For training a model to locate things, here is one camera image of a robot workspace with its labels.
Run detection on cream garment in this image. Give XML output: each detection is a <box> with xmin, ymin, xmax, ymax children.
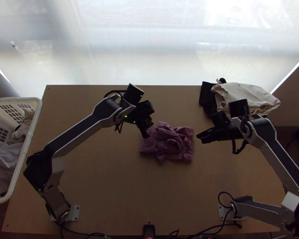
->
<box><xmin>210</xmin><ymin>78</ymin><xmax>281</xmax><ymax>116</ymax></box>

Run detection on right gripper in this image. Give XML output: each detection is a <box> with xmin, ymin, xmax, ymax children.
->
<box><xmin>196</xmin><ymin>123</ymin><xmax>242</xmax><ymax>145</ymax></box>

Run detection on white laundry basket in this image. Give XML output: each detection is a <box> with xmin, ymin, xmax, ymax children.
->
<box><xmin>0</xmin><ymin>97</ymin><xmax>43</xmax><ymax>204</ymax></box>

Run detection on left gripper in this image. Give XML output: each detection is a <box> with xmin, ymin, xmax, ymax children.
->
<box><xmin>135</xmin><ymin>113</ymin><xmax>154</xmax><ymax>139</ymax></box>

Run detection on black cable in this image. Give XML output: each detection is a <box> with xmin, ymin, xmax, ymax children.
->
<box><xmin>114</xmin><ymin>119</ymin><xmax>124</xmax><ymax>134</ymax></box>
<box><xmin>231</xmin><ymin>139</ymin><xmax>249</xmax><ymax>155</ymax></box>
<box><xmin>104</xmin><ymin>89</ymin><xmax>126</xmax><ymax>99</ymax></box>
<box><xmin>217</xmin><ymin>191</ymin><xmax>243</xmax><ymax>228</ymax></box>

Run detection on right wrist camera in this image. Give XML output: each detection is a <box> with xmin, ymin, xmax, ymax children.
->
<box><xmin>211</xmin><ymin>112</ymin><xmax>231</xmax><ymax>127</ymax></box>

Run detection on heap of clothes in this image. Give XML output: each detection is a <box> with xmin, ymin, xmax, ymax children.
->
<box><xmin>0</xmin><ymin>107</ymin><xmax>35</xmax><ymax>197</ymax></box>

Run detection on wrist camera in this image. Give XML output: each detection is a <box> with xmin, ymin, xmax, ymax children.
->
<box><xmin>211</xmin><ymin>112</ymin><xmax>231</xmax><ymax>127</ymax></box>
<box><xmin>137</xmin><ymin>100</ymin><xmax>155</xmax><ymax>117</ymax></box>

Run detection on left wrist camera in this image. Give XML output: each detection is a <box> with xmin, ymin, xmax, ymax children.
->
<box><xmin>137</xmin><ymin>100</ymin><xmax>155</xmax><ymax>117</ymax></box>

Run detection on lilac t-shirt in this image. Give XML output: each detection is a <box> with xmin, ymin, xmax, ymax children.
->
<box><xmin>139</xmin><ymin>121</ymin><xmax>196</xmax><ymax>164</ymax></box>

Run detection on black garment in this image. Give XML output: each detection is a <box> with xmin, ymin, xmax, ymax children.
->
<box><xmin>199</xmin><ymin>80</ymin><xmax>230</xmax><ymax>121</ymax></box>

